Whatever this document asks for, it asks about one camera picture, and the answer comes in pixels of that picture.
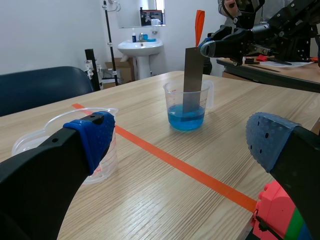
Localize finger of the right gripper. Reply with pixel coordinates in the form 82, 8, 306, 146
203, 24, 237, 44
199, 27, 251, 66

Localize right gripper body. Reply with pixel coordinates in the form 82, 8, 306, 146
246, 22, 276, 56

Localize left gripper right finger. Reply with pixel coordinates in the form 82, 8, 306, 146
245, 111, 320, 240

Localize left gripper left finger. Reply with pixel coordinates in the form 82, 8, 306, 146
0, 110, 117, 240

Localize grey metal plate orange handle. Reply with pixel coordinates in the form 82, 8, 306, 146
181, 9, 206, 120

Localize wooden desk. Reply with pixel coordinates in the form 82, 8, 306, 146
216, 56, 320, 94

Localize red green blue brick block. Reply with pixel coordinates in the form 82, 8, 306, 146
251, 180, 313, 240

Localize empty clear plastic beaker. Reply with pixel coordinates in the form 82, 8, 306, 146
11, 107, 120, 185

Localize clear beaker with blue liquid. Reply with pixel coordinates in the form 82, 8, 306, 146
162, 79, 215, 132

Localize white wash basin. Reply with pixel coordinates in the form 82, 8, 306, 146
117, 39, 165, 81

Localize dark blue chair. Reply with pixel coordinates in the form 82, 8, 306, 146
0, 66, 95, 118

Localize brown cardboard box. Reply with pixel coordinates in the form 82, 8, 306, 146
104, 57, 136, 90

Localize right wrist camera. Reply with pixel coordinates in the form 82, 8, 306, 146
234, 0, 266, 29

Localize black metal rail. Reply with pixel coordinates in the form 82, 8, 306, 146
101, 0, 120, 87

